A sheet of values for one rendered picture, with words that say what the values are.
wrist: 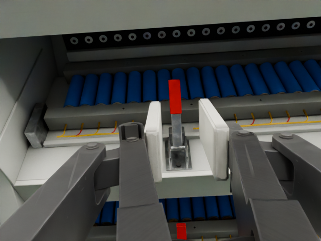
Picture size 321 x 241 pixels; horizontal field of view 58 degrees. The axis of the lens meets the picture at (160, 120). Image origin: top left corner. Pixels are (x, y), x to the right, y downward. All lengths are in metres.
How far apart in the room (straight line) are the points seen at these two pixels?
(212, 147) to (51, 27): 0.19
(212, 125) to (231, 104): 0.20
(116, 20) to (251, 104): 0.18
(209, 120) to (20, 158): 0.25
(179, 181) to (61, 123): 0.16
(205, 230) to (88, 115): 0.23
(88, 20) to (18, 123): 0.15
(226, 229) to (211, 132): 0.31
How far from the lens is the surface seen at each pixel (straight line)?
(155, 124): 0.15
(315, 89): 0.41
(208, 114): 0.17
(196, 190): 0.34
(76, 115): 0.36
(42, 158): 0.36
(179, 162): 0.32
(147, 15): 0.27
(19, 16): 0.29
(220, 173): 0.16
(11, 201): 0.37
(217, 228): 0.45
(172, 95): 0.30
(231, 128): 0.17
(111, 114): 0.35
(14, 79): 0.37
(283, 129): 0.36
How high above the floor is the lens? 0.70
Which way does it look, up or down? 23 degrees down
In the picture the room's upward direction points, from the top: 4 degrees counter-clockwise
